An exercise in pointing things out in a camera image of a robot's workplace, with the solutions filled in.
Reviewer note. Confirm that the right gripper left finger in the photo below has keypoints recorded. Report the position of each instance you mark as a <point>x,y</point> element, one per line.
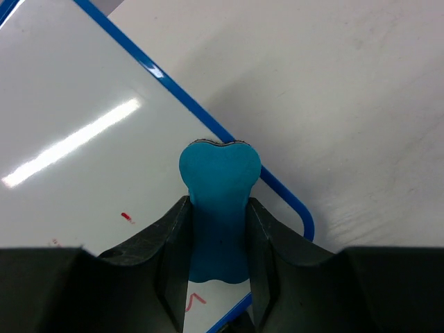
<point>139,285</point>

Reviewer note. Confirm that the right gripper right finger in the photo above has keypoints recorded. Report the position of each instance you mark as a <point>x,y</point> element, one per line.
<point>298,286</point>

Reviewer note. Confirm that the blue bone-shaped eraser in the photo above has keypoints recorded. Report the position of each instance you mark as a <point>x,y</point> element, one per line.
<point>219,178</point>

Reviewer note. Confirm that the blue framed small whiteboard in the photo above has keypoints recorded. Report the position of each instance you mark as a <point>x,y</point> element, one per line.
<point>91,135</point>

